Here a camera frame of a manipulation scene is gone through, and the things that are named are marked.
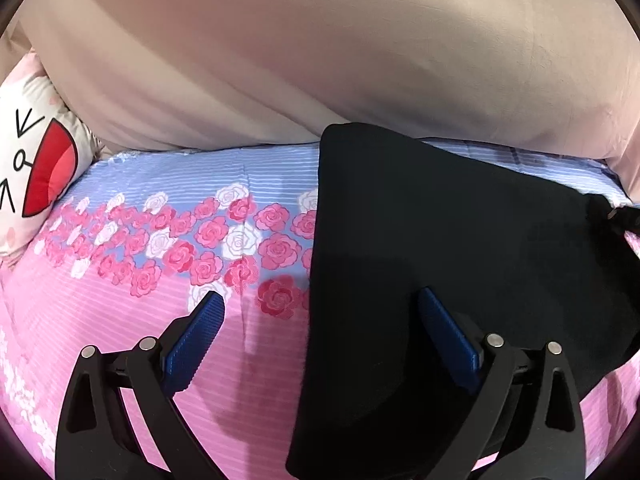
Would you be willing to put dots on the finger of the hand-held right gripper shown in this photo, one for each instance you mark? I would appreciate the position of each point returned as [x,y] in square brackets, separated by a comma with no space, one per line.
[622,222]

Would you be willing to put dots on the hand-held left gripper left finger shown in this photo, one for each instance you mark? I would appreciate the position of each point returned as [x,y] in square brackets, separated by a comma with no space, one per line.
[195,340]

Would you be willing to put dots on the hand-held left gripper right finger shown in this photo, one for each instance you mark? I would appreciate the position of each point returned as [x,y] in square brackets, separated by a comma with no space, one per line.
[450,335]

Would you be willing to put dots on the black pants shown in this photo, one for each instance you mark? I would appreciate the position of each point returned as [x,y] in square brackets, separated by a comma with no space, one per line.
[425,220]

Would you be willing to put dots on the pink blue floral bedsheet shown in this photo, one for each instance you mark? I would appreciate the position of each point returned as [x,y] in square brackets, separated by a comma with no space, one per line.
[125,310]

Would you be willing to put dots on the white cartoon face pillow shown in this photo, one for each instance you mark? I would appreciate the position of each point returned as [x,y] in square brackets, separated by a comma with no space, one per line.
[30,160]

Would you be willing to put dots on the beige blanket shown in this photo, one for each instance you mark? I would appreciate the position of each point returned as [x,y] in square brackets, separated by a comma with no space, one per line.
[300,50]

